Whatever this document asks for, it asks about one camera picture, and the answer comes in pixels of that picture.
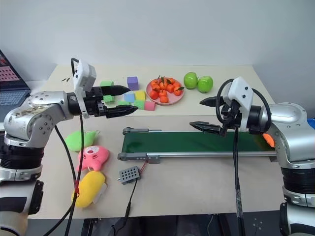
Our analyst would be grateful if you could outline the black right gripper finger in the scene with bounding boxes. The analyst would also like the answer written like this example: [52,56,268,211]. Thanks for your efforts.
[199,96,224,108]
[189,120,222,135]

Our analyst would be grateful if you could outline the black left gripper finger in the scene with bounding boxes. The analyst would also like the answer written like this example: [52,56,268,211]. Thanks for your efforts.
[100,85,130,97]
[105,105,139,119]

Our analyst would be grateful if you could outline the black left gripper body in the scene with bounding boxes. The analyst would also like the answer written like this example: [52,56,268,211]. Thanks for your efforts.
[83,86,109,118]

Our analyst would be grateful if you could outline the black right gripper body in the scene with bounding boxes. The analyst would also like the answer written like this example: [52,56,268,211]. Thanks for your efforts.
[220,97,241,137]

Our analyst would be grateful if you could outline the green conveyor belt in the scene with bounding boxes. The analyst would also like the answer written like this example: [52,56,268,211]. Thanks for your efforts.
[117,126,279,165]

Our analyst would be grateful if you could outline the green plush toy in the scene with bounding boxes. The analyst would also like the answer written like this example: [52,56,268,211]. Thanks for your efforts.
[64,130,100,152]

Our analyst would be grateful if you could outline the orange toy carrot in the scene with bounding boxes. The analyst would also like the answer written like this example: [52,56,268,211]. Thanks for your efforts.
[262,132,275,148]

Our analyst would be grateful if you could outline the pink plush toy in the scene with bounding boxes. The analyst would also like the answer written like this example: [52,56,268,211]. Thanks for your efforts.
[76,145,111,173]

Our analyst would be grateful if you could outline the yellow plush toy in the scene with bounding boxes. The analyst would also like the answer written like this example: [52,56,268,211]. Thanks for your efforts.
[71,170,108,209]

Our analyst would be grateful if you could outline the green apple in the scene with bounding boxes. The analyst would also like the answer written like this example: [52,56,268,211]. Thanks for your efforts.
[183,71,199,90]
[197,75,214,93]

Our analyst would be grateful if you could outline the purple foam cube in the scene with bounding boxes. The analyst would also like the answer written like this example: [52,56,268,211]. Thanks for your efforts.
[126,76,139,91]

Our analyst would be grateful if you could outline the yellow foam cube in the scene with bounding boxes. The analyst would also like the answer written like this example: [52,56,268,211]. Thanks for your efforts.
[133,90,147,102]

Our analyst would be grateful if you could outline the pink plate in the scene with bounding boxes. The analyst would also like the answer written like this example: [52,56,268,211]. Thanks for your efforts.
[146,78,185,107]

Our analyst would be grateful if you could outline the grey perforated controller box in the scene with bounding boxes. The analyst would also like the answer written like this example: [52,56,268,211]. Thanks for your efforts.
[117,165,141,185]

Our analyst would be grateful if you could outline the open laptop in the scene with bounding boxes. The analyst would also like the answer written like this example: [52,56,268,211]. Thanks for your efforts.
[0,49,32,107]

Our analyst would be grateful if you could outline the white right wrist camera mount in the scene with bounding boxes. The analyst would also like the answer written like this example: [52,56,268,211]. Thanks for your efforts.
[227,76,254,130]

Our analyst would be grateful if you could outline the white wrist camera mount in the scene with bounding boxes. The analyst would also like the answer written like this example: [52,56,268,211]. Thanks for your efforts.
[227,76,254,130]
[73,60,97,119]

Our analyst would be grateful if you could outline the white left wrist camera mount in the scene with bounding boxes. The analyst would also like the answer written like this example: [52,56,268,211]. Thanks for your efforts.
[73,60,97,119]

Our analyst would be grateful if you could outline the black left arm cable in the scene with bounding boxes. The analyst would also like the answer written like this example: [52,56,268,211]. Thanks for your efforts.
[63,58,85,236]
[40,124,80,236]

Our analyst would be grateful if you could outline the red controller wire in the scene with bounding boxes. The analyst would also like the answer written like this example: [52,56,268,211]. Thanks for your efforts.
[138,157,150,173]

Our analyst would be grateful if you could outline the black controller power cable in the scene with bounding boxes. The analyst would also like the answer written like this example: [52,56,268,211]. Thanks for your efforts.
[110,180,139,236]

